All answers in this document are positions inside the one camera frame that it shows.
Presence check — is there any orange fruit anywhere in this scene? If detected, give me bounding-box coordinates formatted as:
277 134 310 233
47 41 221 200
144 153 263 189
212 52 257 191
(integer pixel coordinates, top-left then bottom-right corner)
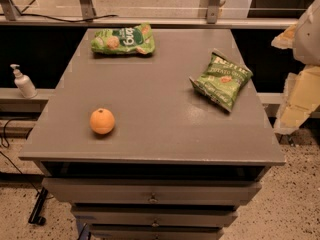
89 108 115 135

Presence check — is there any middle grey drawer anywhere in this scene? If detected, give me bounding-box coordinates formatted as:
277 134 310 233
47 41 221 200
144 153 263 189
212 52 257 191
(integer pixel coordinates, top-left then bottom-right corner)
71 206 238 227

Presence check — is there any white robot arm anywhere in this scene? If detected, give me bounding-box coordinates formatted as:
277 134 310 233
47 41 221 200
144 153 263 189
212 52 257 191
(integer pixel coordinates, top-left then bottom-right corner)
271 0 320 135

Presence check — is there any black metal floor foot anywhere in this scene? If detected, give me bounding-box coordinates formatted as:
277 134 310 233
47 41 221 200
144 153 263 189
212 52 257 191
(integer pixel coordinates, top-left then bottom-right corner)
28 188 48 226

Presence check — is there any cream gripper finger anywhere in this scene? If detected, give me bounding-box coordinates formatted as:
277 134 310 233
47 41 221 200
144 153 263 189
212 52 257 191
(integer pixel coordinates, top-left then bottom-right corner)
273 65 320 135
271 24 296 49

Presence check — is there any black cable on floor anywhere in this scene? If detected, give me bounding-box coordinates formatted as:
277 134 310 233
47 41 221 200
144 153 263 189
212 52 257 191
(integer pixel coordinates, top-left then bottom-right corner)
0 117 41 195

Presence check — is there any bottom grey drawer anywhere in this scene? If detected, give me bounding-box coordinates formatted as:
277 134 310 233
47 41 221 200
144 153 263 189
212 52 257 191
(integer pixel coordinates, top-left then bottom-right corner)
90 225 223 240

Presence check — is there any grey metal railing frame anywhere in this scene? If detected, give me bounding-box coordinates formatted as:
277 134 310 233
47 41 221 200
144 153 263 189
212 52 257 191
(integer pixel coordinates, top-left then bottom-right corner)
0 0 314 29

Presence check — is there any black cable on ledge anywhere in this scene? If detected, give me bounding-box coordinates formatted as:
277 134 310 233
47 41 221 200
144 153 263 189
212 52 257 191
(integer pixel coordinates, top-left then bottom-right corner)
0 12 119 23

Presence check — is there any white pump dispenser bottle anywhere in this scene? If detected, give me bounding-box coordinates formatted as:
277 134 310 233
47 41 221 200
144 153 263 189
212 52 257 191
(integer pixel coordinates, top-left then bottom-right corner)
10 64 37 99

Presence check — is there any top grey drawer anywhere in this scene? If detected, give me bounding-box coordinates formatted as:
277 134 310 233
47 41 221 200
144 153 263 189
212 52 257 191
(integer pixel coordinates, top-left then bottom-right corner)
43 178 261 206

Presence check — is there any green potato chip bag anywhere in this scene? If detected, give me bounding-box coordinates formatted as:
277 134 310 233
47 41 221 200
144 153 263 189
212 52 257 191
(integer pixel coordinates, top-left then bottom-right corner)
189 49 253 112

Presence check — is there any grey drawer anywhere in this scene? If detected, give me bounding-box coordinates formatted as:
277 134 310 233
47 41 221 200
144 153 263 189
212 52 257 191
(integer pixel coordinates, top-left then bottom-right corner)
71 206 238 227
90 225 223 240
43 178 261 206

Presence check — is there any green rice chip bag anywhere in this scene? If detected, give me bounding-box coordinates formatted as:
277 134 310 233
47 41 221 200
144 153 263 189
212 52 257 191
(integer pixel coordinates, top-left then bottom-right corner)
91 23 155 55

